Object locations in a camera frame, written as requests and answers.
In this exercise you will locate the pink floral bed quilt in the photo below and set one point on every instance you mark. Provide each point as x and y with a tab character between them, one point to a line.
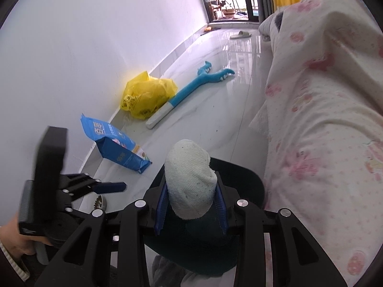
323	118

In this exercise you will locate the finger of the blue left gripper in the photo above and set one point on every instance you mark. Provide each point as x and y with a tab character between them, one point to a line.
107	188

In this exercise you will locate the blue plush toy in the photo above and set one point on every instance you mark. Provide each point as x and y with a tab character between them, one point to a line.
204	76

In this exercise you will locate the yellow plastic bag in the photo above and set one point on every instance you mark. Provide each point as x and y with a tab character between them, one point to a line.
144	95

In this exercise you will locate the person's left hand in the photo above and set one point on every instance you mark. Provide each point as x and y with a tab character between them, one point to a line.
17	244

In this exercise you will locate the blue snack bag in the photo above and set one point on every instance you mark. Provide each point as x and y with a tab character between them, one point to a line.
115	145

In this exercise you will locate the white tissue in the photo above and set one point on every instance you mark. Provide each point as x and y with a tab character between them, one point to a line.
190	180

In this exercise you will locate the dark green trash bin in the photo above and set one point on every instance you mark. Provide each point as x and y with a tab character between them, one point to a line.
199	245

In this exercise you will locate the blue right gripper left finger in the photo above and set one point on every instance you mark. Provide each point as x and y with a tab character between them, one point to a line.
162	207

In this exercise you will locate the beige slipper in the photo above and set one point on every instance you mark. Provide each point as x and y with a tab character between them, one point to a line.
241	35

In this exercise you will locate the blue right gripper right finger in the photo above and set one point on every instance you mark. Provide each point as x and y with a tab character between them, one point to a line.
220	208

